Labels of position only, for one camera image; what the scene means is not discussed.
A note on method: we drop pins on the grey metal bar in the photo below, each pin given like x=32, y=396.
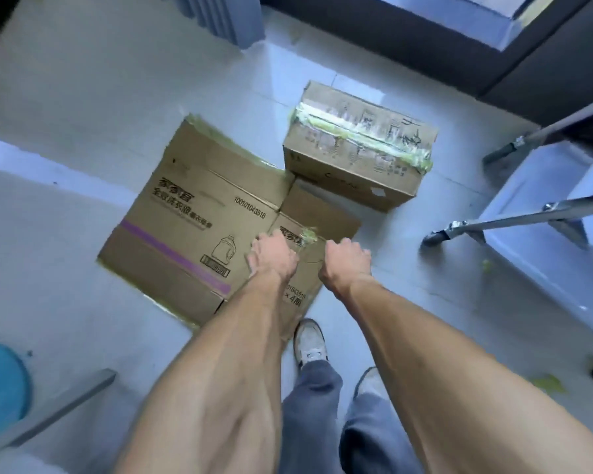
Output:
x=54, y=404

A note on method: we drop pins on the person's right fingers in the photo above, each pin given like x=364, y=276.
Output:
x=350, y=248

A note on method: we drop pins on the person's white shoe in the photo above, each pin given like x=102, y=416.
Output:
x=373, y=382
x=310, y=343

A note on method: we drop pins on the person's left forearm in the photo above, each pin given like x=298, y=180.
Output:
x=227, y=385

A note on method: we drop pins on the person's right hand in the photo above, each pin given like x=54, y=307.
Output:
x=345, y=267

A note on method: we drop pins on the person's left fingers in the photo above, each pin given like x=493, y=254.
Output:
x=276, y=240

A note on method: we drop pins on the person's right forearm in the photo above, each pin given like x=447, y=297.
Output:
x=444, y=385

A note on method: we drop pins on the person's white left shoe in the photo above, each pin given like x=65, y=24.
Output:
x=310, y=343

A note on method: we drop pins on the person's grey trousers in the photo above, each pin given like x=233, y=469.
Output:
x=311, y=429

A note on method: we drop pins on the person's left hand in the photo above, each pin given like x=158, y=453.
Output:
x=273, y=257

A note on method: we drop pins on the small green tape scrap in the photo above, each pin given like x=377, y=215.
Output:
x=487, y=265

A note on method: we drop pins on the taped brown cardboard box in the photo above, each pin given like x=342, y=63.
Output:
x=356, y=152

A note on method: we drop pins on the person's white right shoe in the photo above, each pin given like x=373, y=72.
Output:
x=373, y=382

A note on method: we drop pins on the grey ribbed panel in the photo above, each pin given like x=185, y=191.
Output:
x=222, y=17

